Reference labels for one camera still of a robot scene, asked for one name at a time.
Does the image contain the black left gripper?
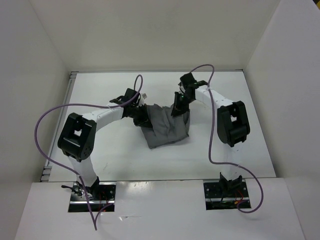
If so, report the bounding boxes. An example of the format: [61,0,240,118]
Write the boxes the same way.
[129,103,153,128]

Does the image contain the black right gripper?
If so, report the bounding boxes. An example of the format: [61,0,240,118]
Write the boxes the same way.
[171,91,195,117]

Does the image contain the grey pleated skirt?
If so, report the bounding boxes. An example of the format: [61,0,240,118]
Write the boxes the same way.
[141,104,190,149]

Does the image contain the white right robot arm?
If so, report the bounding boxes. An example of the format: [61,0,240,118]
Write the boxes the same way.
[171,80,251,197]

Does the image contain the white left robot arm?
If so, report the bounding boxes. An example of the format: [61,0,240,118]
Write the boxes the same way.
[57,99,152,200]

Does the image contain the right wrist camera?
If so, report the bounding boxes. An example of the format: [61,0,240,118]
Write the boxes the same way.
[178,72,198,91]

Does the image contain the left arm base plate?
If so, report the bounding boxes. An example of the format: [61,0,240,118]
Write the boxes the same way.
[61,182,116,213]

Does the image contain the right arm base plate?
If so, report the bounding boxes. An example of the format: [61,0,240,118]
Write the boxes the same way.
[203,180,251,211]

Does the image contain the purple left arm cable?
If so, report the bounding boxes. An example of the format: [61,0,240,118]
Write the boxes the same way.
[34,74,144,231]

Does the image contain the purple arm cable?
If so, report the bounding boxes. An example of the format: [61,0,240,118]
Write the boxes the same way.
[34,74,144,231]
[189,64,264,213]

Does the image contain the aluminium table frame rail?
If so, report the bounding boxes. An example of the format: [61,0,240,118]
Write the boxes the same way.
[40,71,78,183]

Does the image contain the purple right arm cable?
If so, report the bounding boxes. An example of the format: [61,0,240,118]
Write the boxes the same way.
[189,64,264,213]

